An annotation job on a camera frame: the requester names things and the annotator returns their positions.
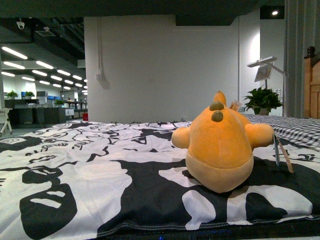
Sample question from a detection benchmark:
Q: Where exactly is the white security camera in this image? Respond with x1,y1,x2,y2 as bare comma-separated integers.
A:
16,19,25,30

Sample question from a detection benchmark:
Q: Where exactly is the dark office counter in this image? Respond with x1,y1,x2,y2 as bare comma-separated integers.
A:
4,99,66,128

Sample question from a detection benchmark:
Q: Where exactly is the white folding chair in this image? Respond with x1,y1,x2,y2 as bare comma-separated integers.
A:
0,108,13,136

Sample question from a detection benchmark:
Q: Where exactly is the green potted plant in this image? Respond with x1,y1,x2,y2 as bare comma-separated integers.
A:
244,86,282,116

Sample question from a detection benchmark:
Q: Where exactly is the black white checkered blanket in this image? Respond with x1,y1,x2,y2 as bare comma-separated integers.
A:
246,114,320,151

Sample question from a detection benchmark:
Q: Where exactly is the red bucket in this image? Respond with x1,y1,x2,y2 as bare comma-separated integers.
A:
82,113,89,121

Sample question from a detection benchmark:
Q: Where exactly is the paper hang tag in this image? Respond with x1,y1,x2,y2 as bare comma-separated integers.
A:
272,133,295,174

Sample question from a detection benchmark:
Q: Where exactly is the small green office plant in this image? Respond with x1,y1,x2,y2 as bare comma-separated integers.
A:
6,90,19,100

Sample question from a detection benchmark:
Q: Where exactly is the orange plush dinosaur toy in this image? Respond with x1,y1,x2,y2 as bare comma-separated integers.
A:
171,91,275,193

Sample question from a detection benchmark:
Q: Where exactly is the black and white patterned bedsheet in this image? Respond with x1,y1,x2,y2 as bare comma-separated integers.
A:
0,121,320,240

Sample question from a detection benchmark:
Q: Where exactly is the wooden bed headboard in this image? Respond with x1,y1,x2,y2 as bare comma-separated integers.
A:
304,46,320,119

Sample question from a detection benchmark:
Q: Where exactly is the grey curtain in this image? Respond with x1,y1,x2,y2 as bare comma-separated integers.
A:
283,0,320,118

